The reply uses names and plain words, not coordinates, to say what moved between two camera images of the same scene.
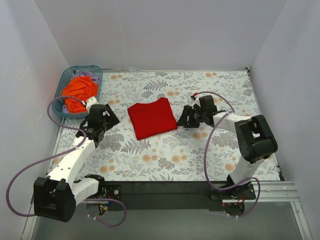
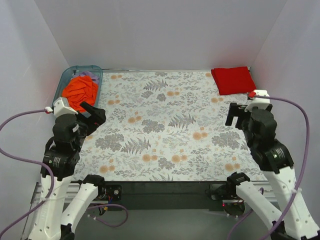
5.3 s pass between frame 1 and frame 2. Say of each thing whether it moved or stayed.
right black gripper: moved
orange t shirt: stayed
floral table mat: stayed
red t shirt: moved
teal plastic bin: stayed
